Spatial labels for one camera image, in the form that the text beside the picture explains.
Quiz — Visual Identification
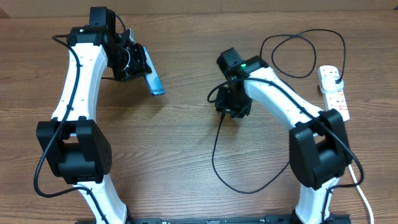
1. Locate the white charger plug adapter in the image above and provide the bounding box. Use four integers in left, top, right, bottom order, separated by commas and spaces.
319, 77, 344, 94

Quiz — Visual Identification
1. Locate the Galaxy smartphone teal screen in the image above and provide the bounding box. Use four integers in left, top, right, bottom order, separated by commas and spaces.
144, 47, 165, 96

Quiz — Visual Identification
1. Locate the black USB charging cable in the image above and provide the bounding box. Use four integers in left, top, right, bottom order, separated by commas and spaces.
211, 29, 346, 195

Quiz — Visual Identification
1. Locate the white power strip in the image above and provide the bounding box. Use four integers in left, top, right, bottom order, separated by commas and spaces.
317, 65, 350, 121

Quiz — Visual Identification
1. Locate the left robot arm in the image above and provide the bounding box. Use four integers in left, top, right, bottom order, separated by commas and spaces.
36, 7, 165, 223

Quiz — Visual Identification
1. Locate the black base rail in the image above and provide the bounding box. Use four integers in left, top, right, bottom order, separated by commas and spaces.
74, 213, 352, 224

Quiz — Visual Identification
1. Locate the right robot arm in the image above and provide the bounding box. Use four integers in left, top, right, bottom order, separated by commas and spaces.
214, 48, 353, 223

